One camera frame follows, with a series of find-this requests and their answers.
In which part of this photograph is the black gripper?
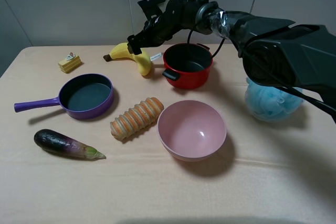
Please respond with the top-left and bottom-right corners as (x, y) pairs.
(127, 0), (210, 55)

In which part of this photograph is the yellow plush banana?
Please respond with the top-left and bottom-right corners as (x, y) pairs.
(103, 42), (162, 76)

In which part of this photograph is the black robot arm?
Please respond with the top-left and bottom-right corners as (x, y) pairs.
(128, 0), (335, 116)

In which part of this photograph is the red toy pot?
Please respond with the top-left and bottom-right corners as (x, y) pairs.
(162, 43), (213, 89)

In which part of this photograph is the yellow toy cake slice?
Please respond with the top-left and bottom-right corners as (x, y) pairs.
(58, 52), (82, 73)

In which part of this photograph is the purple toy frying pan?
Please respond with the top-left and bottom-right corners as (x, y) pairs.
(14, 73), (114, 120)

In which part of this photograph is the ridged toy bread roll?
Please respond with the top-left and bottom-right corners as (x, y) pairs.
(110, 97), (164, 141)

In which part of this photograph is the pink plastic bowl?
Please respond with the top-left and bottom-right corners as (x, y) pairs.
(157, 100), (227, 162)

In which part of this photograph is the purple toy eggplant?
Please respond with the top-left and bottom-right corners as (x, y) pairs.
(34, 129), (107, 160)

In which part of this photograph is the blue bath loofah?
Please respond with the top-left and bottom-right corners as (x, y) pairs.
(245, 77), (303, 122)

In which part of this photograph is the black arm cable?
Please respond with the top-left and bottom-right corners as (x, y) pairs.
(186, 26), (227, 58)

